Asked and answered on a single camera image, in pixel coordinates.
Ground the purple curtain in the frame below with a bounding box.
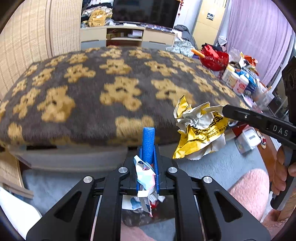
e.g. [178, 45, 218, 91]
[227, 0, 292, 85]

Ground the red plastic basket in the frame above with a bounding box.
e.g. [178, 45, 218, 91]
[200, 44, 229, 71]

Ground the white blue wrapper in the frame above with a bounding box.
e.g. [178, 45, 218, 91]
[122, 156, 165, 216]

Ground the woven rattan folding screen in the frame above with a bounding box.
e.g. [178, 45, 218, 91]
[0, 0, 83, 200]

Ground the person's right hand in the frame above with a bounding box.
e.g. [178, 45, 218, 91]
[271, 146, 296, 195]

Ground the yellow snack bag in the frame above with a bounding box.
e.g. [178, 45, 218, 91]
[173, 95, 229, 160]

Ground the white supplement bottle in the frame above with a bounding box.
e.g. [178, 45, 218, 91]
[233, 75, 249, 95]

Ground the pink fluffy rug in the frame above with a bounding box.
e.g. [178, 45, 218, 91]
[228, 169, 287, 237]

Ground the beige TV cabinet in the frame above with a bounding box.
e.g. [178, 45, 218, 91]
[80, 24, 176, 50]

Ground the grey patterned cloth pile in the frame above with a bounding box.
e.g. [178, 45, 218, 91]
[166, 41, 195, 58]

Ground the black flat television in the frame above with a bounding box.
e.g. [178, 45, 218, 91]
[112, 0, 180, 28]

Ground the beige standing air conditioner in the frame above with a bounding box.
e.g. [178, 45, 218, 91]
[193, 0, 229, 50]

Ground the yellow plush backpack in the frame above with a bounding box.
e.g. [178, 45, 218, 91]
[88, 9, 109, 27]

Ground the brown teddy bear blanket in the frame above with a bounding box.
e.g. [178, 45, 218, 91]
[1, 46, 245, 146]

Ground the black trash bin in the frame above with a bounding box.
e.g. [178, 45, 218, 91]
[121, 195, 175, 227]

